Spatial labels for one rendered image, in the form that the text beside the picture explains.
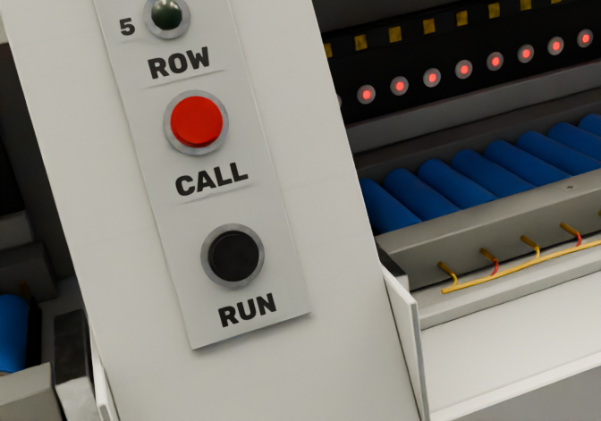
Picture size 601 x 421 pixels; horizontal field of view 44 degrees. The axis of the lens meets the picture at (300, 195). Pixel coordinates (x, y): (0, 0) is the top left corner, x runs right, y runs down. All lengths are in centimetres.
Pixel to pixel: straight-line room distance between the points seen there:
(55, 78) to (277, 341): 11
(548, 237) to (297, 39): 16
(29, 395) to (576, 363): 20
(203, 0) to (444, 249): 15
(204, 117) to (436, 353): 13
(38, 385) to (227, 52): 14
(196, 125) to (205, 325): 6
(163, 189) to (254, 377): 7
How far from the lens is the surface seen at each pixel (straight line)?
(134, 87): 23
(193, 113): 23
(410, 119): 43
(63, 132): 23
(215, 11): 24
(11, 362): 32
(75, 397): 28
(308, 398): 25
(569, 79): 48
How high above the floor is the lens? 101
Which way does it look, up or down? 4 degrees down
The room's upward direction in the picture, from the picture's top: 15 degrees counter-clockwise
